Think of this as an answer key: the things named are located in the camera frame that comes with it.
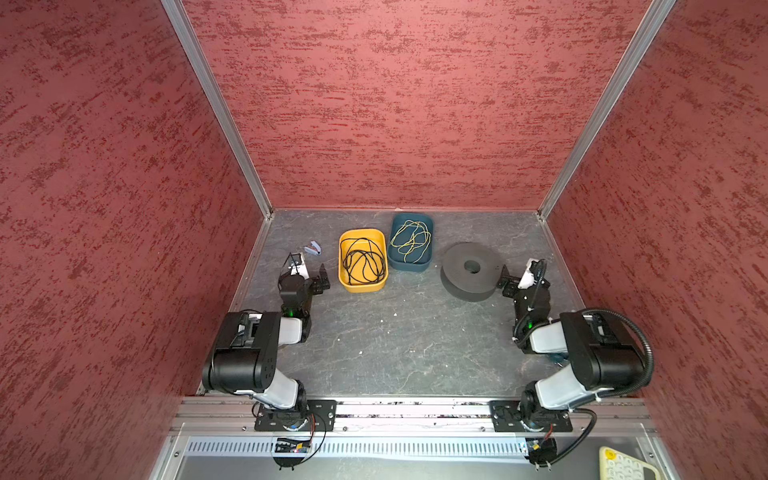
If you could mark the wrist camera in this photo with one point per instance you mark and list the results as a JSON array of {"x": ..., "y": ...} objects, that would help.
[
  {"x": 295, "y": 265},
  {"x": 534, "y": 274}
]

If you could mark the aluminium front rail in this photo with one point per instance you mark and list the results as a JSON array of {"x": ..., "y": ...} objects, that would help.
[{"x": 417, "y": 416}]

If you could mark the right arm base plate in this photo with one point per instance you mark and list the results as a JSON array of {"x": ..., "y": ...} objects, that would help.
[{"x": 509, "y": 416}]

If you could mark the teal plastic bin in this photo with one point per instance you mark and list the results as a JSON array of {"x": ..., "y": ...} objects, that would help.
[{"x": 411, "y": 242}]

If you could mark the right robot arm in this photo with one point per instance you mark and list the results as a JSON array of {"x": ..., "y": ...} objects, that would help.
[{"x": 538, "y": 333}]

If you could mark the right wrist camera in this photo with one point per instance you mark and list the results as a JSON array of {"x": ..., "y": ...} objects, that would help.
[{"x": 534, "y": 274}]

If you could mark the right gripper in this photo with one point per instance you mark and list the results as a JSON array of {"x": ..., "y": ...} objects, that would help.
[{"x": 522, "y": 289}]

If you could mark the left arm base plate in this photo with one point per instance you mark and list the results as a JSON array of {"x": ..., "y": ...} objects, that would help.
[{"x": 314, "y": 415}]

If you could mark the yellow plastic bin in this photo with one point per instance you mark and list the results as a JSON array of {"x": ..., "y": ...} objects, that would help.
[{"x": 362, "y": 260}]

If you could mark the black corrugated conduit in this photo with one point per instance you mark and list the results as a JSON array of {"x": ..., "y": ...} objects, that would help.
[{"x": 608, "y": 352}]

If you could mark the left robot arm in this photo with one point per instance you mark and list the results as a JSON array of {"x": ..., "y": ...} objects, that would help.
[{"x": 243, "y": 358}]

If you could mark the perforated cable tray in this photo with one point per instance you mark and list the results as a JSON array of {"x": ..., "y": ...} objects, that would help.
[{"x": 504, "y": 449}]

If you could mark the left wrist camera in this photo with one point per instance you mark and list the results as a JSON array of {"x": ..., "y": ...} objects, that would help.
[{"x": 295, "y": 265}]

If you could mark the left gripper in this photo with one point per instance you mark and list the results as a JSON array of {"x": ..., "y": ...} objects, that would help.
[{"x": 306, "y": 282}]

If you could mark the black cable spool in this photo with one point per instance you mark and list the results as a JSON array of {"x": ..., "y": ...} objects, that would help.
[{"x": 470, "y": 271}]

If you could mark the yellow white calculator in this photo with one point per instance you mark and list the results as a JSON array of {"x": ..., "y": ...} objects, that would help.
[{"x": 615, "y": 465}]

